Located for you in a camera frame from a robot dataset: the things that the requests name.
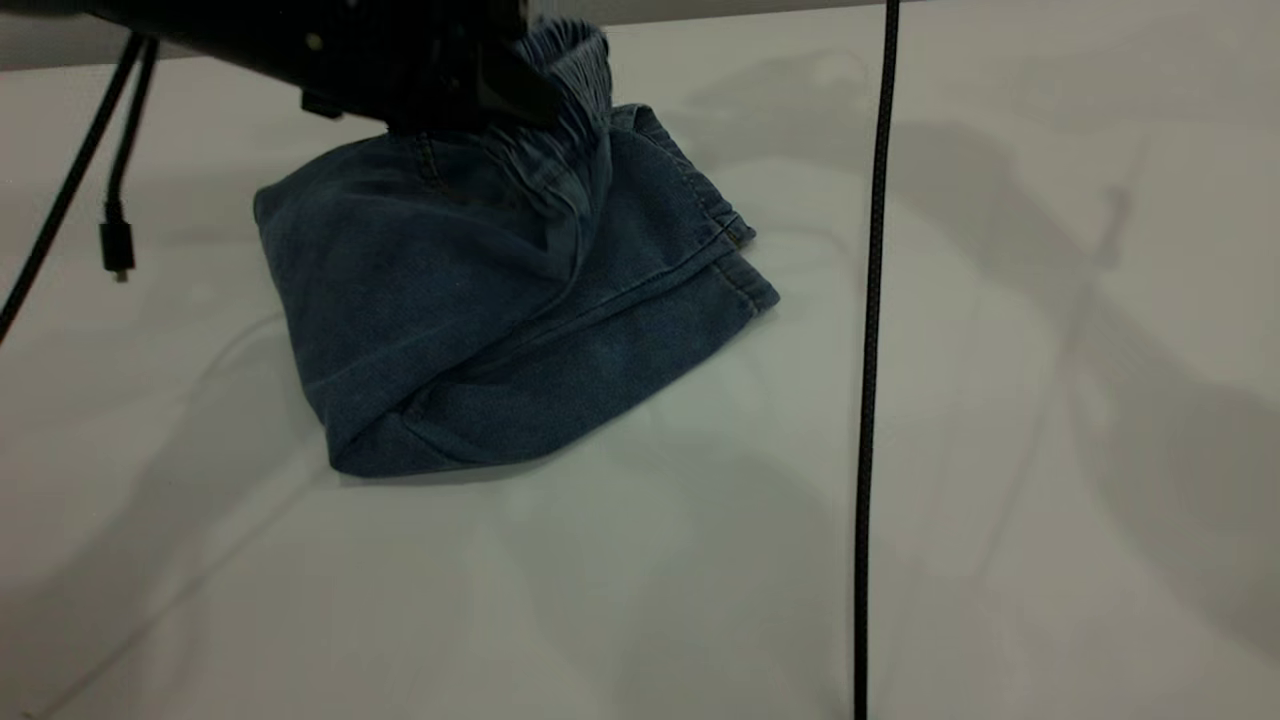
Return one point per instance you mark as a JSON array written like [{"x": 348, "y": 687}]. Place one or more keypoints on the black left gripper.
[{"x": 420, "y": 70}]

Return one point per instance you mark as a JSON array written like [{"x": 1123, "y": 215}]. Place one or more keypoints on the blue denim pants with print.
[{"x": 500, "y": 300}]

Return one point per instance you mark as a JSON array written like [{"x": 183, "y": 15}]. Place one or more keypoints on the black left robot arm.
[{"x": 250, "y": 35}]

